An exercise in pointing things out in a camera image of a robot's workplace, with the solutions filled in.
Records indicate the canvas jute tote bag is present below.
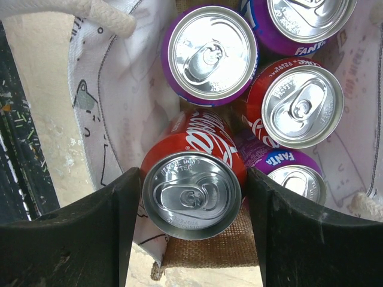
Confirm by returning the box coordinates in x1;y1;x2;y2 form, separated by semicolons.
0;0;383;282

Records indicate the purple Fanta can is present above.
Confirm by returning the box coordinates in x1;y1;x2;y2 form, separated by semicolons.
235;130;327;205
161;5;259;107
239;0;357;57

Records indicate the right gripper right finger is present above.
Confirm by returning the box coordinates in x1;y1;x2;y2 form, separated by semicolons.
247;168;382;286

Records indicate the black aluminium base frame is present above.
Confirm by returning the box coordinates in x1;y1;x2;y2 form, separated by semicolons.
1;29;59;224

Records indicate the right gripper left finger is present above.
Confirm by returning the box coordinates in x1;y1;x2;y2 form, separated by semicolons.
1;167;141;286

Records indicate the red Coke can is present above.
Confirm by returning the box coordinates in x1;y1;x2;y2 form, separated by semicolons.
233;57;344;149
141;108;247;240

